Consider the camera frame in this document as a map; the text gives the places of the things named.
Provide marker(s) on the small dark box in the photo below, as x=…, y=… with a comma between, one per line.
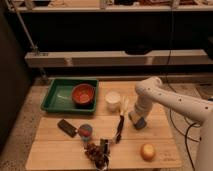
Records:
x=104, y=145

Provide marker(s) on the white cup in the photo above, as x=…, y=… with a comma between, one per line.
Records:
x=113, y=100

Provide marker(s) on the dark rectangular block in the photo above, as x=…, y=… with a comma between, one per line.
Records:
x=67, y=128

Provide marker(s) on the yellow apple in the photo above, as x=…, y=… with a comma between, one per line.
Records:
x=147, y=152

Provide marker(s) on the bunch of dark grapes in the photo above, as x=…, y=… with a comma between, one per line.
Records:
x=94, y=153

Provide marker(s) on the upper wooden shelf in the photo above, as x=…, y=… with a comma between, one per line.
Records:
x=109, y=5

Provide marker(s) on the wooden shelf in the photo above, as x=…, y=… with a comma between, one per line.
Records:
x=120, y=58
x=109, y=5

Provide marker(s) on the red and blue can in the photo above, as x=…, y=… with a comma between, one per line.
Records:
x=85, y=132

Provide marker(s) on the green plastic tray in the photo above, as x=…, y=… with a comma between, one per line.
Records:
x=58, y=97

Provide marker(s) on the metal pole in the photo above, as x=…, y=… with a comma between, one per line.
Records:
x=28, y=36

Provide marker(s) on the blue sponge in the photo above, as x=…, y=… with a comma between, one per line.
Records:
x=141, y=123

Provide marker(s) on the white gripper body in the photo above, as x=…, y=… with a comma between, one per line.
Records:
x=140, y=112

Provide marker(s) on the lower wooden shelf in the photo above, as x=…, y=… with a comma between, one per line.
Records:
x=120, y=58

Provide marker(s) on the black handled brush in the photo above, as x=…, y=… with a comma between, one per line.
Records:
x=123, y=110

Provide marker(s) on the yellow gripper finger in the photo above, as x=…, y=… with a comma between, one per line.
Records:
x=133, y=117

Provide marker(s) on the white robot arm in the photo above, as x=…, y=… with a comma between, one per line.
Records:
x=199, y=110

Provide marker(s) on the orange bowl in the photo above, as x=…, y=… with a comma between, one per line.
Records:
x=83, y=94

